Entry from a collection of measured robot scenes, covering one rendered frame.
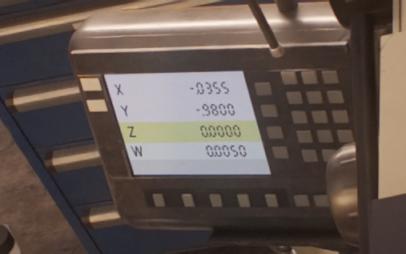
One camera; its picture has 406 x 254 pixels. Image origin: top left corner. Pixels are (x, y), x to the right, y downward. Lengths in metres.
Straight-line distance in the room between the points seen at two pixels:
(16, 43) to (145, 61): 1.12
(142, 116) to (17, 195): 1.88
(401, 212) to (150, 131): 1.16
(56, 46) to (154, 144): 1.06
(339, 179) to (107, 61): 0.87
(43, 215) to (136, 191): 1.76
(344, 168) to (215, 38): 0.80
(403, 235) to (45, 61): 2.26
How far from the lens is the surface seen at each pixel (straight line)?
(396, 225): 1.17
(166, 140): 2.32
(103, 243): 3.70
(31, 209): 4.14
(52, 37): 3.36
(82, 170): 3.57
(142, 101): 2.30
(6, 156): 4.26
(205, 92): 2.27
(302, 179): 2.27
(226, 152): 2.29
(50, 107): 3.47
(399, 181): 1.20
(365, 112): 1.38
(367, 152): 1.36
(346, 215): 1.45
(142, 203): 2.37
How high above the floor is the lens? 2.74
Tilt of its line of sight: 42 degrees down
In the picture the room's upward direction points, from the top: 30 degrees counter-clockwise
